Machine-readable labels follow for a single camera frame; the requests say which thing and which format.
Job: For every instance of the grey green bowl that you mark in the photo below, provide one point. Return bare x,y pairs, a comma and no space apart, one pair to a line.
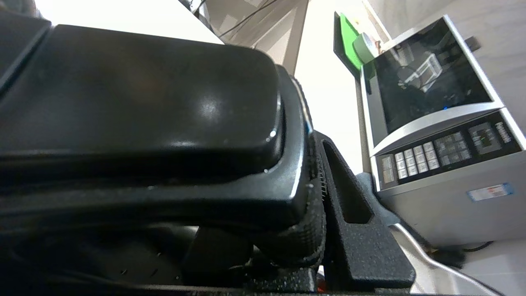
367,47

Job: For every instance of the green mat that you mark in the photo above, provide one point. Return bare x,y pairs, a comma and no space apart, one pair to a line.
351,45

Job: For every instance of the black electric kettle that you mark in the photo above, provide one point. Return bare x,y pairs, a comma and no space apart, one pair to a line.
144,102

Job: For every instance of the green tray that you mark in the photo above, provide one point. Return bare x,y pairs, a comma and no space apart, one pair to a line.
339,45

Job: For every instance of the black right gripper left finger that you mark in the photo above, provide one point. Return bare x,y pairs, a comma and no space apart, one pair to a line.
218,255

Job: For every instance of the dark wall socket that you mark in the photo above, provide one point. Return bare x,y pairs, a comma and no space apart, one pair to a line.
472,42

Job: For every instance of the silver microwave oven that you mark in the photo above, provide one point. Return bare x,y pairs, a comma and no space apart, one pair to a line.
452,205

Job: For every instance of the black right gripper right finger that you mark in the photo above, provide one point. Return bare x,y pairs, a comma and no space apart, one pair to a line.
361,255

